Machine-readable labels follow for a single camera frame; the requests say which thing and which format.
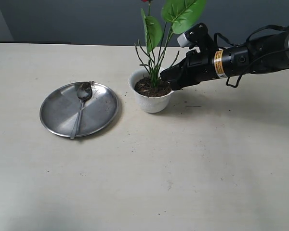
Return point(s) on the round steel plate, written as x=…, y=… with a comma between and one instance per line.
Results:
x=59, y=110

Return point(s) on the white ceramic flower pot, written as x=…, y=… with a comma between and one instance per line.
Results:
x=149, y=105

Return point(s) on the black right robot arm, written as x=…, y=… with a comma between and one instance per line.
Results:
x=263, y=55

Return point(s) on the artificial red flower stem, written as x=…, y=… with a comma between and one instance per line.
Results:
x=178, y=16

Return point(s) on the steel spork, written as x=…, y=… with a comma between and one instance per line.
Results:
x=84, y=93

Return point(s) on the dark potting soil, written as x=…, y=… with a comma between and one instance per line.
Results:
x=146, y=88

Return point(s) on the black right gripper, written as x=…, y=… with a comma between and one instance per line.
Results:
x=195, y=68

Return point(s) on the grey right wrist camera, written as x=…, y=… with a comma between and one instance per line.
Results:
x=197, y=36

